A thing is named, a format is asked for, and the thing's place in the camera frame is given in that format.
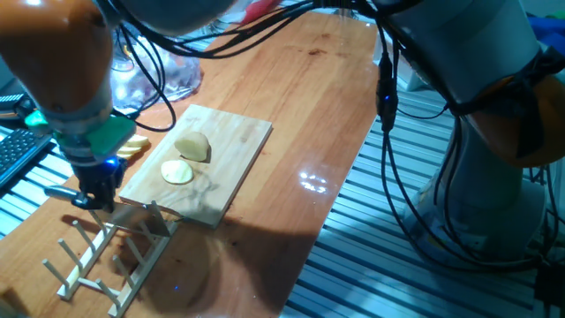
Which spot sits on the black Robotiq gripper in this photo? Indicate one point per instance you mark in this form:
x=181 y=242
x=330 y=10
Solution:
x=99 y=176

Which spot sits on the steel cleaver knife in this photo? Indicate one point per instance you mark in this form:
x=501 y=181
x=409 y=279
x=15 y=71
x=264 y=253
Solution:
x=141 y=218

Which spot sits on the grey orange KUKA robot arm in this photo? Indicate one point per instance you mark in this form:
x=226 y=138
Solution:
x=463 y=44

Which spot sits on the wooden peg dish rack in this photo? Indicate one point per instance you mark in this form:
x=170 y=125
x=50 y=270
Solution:
x=79 y=269

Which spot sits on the freshly cut potato slice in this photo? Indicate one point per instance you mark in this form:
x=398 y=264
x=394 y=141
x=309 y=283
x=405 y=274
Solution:
x=176 y=172

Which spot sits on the black computer keyboard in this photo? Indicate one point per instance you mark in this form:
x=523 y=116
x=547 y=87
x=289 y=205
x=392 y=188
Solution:
x=20 y=152

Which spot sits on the half potato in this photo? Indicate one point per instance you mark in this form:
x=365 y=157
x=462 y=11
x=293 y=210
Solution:
x=193 y=146

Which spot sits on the wooden cutting board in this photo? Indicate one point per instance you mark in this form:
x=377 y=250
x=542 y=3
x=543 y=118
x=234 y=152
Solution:
x=212 y=176

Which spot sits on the clear plastic bag of scraps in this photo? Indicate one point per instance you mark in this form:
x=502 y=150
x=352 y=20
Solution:
x=176 y=75

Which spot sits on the large glossy brown wooden board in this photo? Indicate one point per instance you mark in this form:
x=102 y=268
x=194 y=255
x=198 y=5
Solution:
x=287 y=97

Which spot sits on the white red plastic bag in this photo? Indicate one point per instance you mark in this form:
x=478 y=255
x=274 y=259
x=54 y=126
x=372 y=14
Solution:
x=260 y=9

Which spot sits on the blue plastic bag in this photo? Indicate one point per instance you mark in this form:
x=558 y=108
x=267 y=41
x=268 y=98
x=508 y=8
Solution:
x=547 y=31

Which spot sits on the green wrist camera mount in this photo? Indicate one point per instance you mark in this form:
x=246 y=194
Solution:
x=110 y=134

